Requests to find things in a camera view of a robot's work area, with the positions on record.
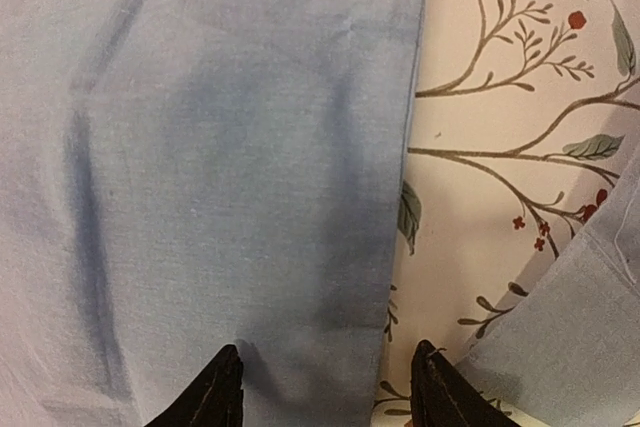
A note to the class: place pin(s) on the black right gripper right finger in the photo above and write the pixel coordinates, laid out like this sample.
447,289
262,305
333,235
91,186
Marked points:
442,397

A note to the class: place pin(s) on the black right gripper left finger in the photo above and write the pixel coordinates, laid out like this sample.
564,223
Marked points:
213,399

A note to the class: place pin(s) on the light blue long sleeve shirt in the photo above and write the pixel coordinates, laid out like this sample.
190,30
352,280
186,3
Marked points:
178,175

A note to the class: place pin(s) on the floral patterned table cloth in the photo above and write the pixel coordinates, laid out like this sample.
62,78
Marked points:
526,115

